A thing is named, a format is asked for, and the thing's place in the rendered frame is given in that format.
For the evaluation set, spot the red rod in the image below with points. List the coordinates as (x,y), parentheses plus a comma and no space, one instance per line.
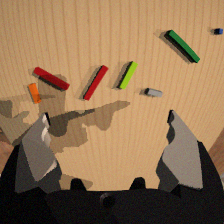
(53,79)
(96,82)

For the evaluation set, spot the orange rod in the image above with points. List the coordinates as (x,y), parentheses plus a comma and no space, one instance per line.
(34,93)

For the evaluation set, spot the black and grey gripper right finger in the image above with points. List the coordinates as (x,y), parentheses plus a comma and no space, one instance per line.
(186,170)

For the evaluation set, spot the grey rod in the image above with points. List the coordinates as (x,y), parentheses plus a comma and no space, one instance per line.
(154,92)

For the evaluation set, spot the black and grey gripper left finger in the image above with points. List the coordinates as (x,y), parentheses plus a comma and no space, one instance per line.
(31,172)

